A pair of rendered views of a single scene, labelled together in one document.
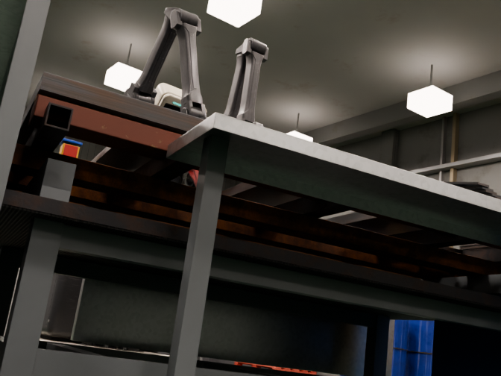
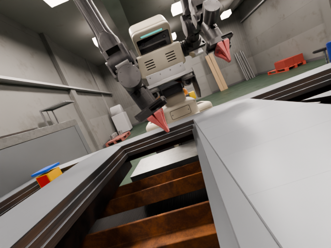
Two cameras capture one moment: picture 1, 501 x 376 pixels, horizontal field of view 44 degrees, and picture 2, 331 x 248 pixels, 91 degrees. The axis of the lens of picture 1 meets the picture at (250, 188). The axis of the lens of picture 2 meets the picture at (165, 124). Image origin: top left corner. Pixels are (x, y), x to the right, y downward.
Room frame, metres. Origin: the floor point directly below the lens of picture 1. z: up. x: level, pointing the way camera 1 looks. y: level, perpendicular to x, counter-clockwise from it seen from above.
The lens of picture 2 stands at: (1.64, -0.11, 0.95)
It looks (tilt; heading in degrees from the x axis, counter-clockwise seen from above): 9 degrees down; 35
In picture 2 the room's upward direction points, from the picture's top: 22 degrees counter-clockwise
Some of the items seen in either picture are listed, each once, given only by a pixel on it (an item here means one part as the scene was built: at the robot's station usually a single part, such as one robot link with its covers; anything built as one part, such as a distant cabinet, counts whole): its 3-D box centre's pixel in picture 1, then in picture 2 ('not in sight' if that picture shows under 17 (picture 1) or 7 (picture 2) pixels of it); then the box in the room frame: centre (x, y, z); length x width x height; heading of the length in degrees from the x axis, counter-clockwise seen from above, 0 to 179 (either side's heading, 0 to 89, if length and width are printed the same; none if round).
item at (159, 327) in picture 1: (253, 315); not in sight; (2.38, -0.08, 0.47); 1.30 x 0.04 x 0.35; 115
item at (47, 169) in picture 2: (70, 145); (47, 170); (1.84, 0.57, 0.88); 0.06 x 0.06 x 0.02; 25
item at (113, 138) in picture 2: not in sight; (117, 136); (6.30, 5.78, 0.17); 1.24 x 0.86 x 0.35; 34
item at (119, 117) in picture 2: not in sight; (120, 119); (7.92, 6.96, 0.79); 0.80 x 0.68 x 1.58; 34
